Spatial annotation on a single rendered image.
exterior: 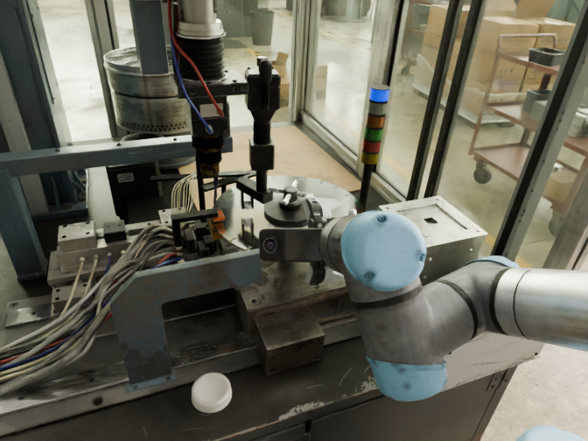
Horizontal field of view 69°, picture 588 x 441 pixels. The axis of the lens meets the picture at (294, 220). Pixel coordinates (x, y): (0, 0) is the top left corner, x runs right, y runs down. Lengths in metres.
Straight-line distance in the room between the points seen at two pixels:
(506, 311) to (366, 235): 0.18
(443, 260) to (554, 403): 1.12
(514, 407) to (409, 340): 1.52
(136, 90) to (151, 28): 0.59
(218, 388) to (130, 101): 0.93
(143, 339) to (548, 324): 0.60
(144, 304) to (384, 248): 0.45
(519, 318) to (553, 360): 1.72
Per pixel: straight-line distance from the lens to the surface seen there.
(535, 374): 2.11
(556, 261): 0.99
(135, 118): 1.47
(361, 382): 0.88
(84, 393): 0.89
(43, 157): 1.03
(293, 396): 0.84
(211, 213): 0.87
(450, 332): 0.48
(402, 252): 0.41
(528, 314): 0.49
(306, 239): 0.58
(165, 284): 0.72
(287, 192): 0.89
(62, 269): 1.07
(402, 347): 0.45
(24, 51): 1.26
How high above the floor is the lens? 1.44
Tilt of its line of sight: 33 degrees down
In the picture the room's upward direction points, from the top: 3 degrees clockwise
